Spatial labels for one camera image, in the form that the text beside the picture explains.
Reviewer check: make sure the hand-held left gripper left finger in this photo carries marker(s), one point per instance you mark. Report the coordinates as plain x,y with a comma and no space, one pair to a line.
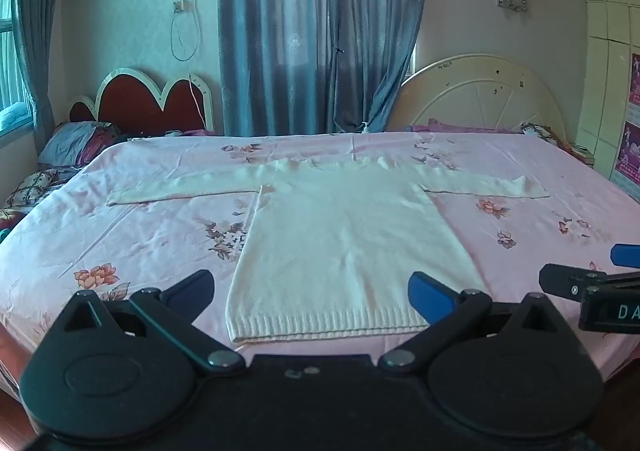
191,290

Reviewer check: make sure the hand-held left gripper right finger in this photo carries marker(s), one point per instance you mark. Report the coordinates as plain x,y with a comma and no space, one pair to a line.
429,293

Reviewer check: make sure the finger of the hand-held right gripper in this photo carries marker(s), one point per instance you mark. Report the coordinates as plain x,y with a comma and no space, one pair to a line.
627,255
560,278

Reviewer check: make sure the white knitted sweater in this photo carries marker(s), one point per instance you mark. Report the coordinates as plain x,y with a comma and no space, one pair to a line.
340,241

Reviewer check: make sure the pink floral bed sheet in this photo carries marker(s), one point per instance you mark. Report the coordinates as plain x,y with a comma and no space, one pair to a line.
150,226

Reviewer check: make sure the stack of books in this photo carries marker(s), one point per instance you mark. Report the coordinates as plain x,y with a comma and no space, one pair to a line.
581,155

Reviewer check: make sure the patterned bag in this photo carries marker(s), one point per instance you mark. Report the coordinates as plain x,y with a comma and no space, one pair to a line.
536,129

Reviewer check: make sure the small pump bottle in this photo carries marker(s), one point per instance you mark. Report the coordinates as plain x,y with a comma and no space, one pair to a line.
366,127

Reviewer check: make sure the diamond patterned pillow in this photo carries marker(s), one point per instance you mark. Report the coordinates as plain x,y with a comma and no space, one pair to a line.
30,186

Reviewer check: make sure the blue pillow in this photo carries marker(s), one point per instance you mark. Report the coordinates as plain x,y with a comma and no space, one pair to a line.
67,141

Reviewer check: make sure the red heart-shaped headboard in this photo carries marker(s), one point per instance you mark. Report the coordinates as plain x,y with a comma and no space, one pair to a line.
130,103

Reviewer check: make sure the cream round headboard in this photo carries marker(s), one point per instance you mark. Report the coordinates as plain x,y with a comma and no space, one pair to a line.
475,101

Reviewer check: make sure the cream wardrobe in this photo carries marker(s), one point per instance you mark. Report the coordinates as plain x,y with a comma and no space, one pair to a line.
605,31

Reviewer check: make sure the teal cloth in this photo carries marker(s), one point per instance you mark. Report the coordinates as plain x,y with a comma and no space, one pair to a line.
15,115

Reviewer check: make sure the blue grey curtain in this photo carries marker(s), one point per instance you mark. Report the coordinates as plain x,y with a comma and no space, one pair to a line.
37,31
310,31

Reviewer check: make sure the window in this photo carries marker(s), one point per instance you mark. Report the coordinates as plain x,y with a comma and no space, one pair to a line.
10,56

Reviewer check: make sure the pink wall poster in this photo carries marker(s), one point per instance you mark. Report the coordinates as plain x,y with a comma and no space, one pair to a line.
635,81
630,156

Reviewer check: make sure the wall socket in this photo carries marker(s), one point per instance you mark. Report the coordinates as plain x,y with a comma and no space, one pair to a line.
181,6

